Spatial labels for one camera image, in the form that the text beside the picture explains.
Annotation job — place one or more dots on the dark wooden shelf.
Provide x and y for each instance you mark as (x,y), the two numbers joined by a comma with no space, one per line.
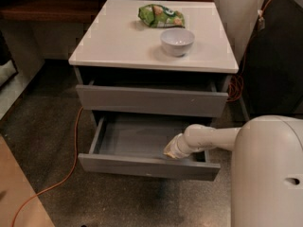
(67,11)

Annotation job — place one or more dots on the grey drawer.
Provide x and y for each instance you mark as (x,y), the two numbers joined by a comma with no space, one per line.
(151,101)
(133,144)

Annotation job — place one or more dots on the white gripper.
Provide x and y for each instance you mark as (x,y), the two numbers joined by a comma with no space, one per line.
(178,148)

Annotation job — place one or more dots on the grey top drawer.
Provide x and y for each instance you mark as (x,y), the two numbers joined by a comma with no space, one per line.
(151,101)

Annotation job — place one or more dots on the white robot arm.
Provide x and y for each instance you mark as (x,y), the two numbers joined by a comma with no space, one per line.
(266,167)

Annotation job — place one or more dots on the grey drawer cabinet white top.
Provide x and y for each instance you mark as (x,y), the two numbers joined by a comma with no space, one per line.
(119,50)

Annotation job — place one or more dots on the green snack bag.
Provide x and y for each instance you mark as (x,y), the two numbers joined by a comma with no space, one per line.
(158,16)

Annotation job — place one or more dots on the white ceramic bowl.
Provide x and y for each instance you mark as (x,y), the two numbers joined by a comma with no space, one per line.
(177,41)

